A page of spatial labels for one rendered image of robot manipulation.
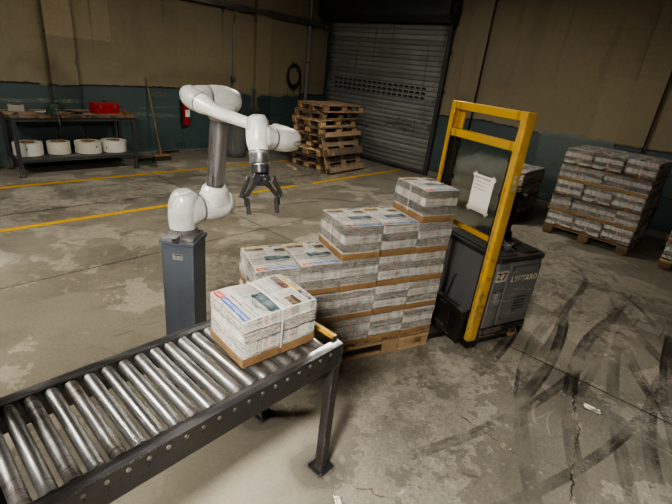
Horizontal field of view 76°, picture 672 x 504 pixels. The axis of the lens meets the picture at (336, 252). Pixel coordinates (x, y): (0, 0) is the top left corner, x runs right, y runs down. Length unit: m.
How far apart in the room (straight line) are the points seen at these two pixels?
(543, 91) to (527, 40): 0.95
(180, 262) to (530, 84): 7.60
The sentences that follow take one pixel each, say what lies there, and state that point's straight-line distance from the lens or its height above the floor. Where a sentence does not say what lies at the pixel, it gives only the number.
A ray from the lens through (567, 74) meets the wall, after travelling 8.91.
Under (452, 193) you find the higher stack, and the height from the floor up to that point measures 1.27.
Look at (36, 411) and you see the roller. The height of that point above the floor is 0.80.
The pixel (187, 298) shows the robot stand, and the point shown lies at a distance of 2.71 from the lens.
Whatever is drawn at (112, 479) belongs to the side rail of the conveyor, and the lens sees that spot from 1.62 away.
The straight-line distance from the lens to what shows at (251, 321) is 1.76.
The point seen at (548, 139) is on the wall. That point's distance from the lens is 8.94.
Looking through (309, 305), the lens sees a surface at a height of 1.01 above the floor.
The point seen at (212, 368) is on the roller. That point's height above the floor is 0.80.
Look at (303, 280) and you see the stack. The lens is 2.75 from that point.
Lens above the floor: 1.98
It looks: 23 degrees down
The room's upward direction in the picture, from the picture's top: 6 degrees clockwise
